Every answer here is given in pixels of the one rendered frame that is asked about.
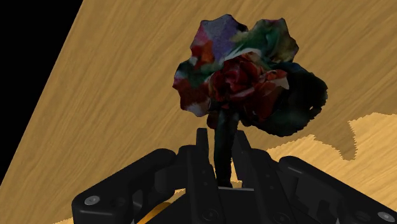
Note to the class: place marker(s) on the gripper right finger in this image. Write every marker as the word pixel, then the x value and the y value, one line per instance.
pixel 279 183

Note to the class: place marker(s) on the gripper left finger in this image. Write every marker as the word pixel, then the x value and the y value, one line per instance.
pixel 161 180

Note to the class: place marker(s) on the multicoloured flower bouquet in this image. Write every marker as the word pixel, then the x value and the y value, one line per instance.
pixel 245 77

